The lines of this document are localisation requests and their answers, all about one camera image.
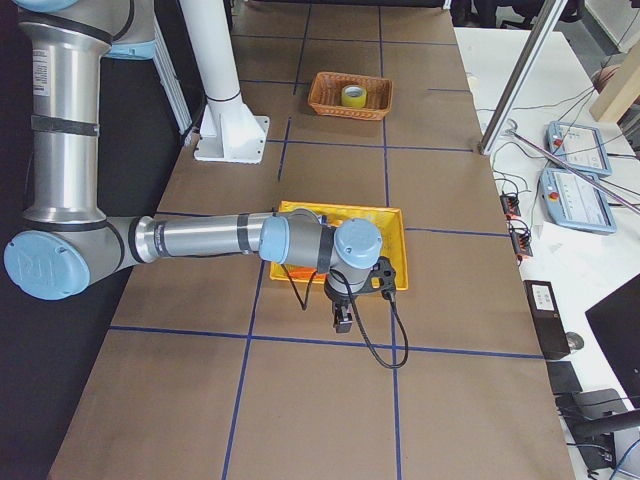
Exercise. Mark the aluminium frame post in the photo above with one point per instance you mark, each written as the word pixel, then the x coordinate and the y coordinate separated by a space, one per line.
pixel 549 16

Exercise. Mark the upper orange black connector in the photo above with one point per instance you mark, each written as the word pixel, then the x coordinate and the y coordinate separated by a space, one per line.
pixel 510 205

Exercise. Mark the black monitor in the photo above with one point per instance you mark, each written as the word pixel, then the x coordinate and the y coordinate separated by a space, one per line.
pixel 614 321

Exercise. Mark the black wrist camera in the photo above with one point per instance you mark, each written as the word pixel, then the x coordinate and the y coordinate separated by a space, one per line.
pixel 383 279

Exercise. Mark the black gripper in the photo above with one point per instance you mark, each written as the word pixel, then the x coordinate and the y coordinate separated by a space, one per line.
pixel 338 301

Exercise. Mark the wooden board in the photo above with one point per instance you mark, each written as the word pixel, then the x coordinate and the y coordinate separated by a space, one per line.
pixel 618 88

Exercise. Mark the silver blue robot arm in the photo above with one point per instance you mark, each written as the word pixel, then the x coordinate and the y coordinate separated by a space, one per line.
pixel 70 244

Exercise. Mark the black rectangular box device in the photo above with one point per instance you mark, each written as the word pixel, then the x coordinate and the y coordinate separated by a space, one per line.
pixel 546 319

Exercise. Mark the brown wicker basket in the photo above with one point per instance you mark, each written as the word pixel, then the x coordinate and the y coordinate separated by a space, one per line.
pixel 325 96

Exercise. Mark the orange black connector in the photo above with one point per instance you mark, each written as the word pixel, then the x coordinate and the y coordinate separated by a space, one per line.
pixel 521 242
pixel 510 205

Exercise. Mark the black monitor stand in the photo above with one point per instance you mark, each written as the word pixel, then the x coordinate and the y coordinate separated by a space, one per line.
pixel 604 430

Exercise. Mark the lower orange black connector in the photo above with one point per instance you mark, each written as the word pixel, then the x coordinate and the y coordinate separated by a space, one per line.
pixel 521 242

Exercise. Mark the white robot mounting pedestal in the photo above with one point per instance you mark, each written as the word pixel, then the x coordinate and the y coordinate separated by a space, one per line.
pixel 229 131

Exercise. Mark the upper teach pendant tablet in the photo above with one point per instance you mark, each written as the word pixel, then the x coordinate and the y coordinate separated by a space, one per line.
pixel 580 146

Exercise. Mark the lower teach pendant tablet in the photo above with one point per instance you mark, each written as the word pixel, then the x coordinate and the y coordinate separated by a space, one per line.
pixel 574 203

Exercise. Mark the yellow woven plastic basket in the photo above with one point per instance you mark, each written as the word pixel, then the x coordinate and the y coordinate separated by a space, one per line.
pixel 388 220

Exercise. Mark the teach pendant tablet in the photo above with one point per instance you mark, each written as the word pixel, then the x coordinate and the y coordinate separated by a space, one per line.
pixel 574 203
pixel 580 146

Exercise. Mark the yellow-green tape roll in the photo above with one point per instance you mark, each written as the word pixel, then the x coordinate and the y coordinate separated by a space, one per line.
pixel 353 96

